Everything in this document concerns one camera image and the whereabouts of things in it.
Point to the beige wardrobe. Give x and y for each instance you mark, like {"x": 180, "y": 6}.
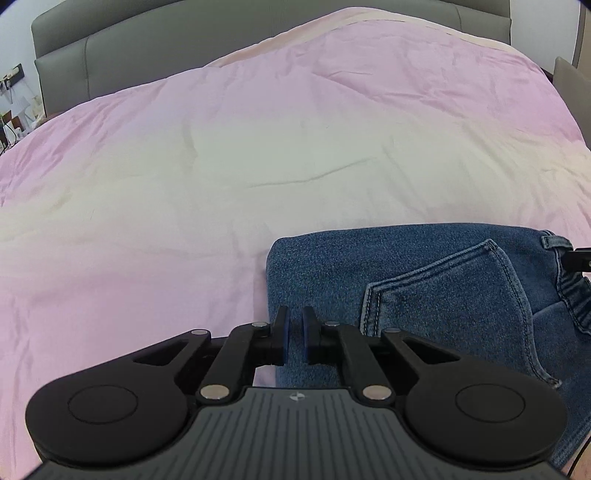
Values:
{"x": 582, "y": 32}

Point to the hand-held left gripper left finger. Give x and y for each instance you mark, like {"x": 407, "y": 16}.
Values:
{"x": 279, "y": 339}

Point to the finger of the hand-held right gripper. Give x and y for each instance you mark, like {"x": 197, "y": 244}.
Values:
{"x": 579, "y": 259}

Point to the blue denim pants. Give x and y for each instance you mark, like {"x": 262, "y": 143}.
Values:
{"x": 438, "y": 300}

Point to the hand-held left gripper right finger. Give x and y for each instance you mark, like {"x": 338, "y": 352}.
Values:
{"x": 311, "y": 339}

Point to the grey upholstered chair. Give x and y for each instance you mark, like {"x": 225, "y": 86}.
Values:
{"x": 572, "y": 83}

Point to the pink floral duvet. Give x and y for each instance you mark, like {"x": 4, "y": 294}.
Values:
{"x": 221, "y": 184}

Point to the grey padded headboard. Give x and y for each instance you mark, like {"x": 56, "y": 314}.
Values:
{"x": 152, "y": 41}

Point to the wall power outlet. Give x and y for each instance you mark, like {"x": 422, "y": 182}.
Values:
{"x": 13, "y": 74}

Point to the wooden nightstand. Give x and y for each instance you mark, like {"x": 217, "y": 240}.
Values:
{"x": 18, "y": 124}

